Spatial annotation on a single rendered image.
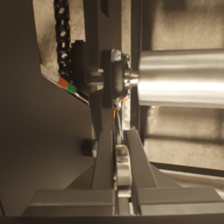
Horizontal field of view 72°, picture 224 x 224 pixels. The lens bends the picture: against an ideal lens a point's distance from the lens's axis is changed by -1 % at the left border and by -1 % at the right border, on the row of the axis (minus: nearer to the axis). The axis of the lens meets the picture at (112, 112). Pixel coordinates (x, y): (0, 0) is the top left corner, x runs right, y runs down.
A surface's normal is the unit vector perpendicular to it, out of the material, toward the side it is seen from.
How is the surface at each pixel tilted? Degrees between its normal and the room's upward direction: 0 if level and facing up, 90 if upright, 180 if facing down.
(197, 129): 0
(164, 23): 0
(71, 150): 90
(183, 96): 31
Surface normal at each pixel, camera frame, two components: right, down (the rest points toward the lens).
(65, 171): 0.97, 0.05
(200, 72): -0.26, 0.02
